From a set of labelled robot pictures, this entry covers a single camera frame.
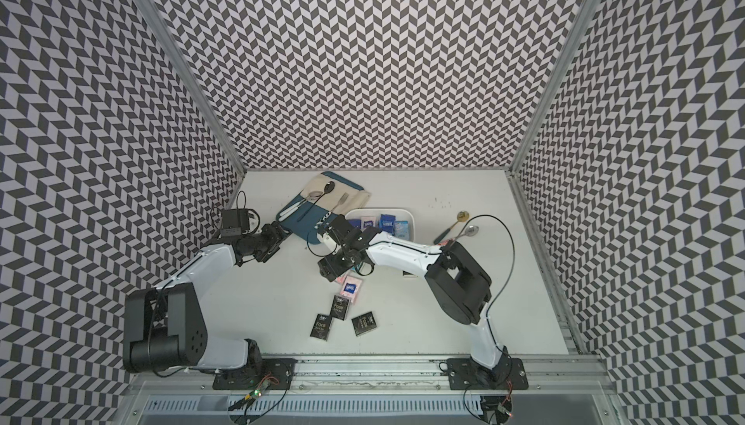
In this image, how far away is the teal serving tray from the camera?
1028 mm

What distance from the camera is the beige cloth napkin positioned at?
3.52 feet

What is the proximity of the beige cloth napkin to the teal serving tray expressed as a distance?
2 centimetres
